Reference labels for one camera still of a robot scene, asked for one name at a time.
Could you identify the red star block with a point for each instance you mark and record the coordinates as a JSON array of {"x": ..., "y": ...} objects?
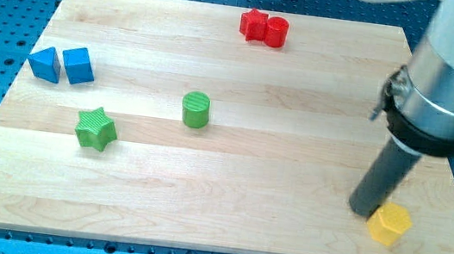
[{"x": 253, "y": 25}]

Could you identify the green star block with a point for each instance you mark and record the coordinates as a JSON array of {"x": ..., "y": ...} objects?
[{"x": 95, "y": 129}]

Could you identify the green cylinder block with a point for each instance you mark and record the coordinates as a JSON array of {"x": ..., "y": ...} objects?
[{"x": 195, "y": 109}]

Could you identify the light wooden board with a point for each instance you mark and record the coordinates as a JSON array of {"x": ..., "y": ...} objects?
[{"x": 288, "y": 136}]

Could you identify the red cylinder block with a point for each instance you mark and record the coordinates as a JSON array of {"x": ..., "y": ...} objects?
[{"x": 276, "y": 32}]

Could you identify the blue cube block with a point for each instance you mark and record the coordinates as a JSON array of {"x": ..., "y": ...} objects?
[{"x": 77, "y": 65}]

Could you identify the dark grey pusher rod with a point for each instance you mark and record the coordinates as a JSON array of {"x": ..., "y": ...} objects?
[{"x": 393, "y": 163}]

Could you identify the yellow hexagon block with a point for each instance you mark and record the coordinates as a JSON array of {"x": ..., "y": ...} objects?
[{"x": 388, "y": 223}]

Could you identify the blue triangle block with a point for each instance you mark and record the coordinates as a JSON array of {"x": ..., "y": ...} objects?
[{"x": 45, "y": 64}]

